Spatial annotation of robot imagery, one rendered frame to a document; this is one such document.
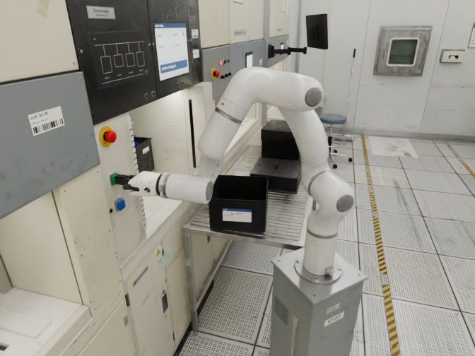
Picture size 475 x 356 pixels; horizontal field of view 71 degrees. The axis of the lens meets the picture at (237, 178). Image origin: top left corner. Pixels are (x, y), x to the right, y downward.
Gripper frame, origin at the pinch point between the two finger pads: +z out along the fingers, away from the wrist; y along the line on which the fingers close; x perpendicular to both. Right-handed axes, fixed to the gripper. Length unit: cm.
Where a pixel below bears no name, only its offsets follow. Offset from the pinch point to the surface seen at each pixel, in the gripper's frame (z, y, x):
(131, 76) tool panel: 2.5, 17.3, 31.2
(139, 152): 28, 53, -12
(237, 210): -27, 44, -32
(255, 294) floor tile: -28, 82, -120
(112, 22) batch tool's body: 2.5, 11.3, 48.0
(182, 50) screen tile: 3, 60, 37
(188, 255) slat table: -2, 40, -61
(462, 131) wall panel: -256, 480, -104
